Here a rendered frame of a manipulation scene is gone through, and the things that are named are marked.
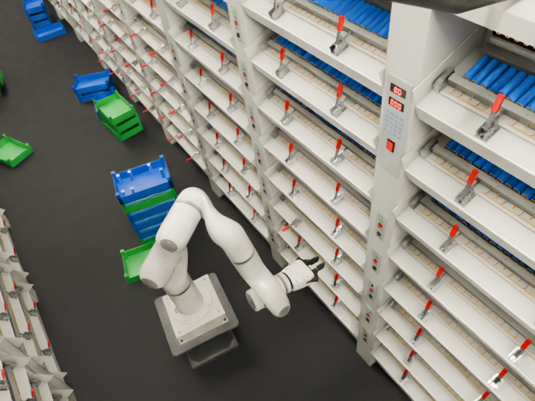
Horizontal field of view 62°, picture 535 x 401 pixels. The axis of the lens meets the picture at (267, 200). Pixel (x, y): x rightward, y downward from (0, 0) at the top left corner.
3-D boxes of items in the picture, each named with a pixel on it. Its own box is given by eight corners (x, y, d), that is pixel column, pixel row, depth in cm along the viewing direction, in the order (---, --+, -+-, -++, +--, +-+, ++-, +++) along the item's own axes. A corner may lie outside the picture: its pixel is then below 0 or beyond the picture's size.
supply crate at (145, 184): (121, 205, 240) (115, 196, 234) (115, 181, 253) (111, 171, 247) (173, 187, 245) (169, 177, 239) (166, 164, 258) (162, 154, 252)
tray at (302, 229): (364, 299, 178) (358, 293, 170) (276, 210, 213) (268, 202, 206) (400, 264, 178) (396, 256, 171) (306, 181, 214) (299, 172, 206)
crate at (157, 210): (130, 223, 252) (126, 215, 246) (125, 200, 265) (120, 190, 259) (181, 205, 257) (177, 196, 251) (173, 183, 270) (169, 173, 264)
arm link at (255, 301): (287, 285, 162) (272, 270, 168) (256, 302, 156) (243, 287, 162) (287, 301, 167) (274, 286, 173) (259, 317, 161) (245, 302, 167)
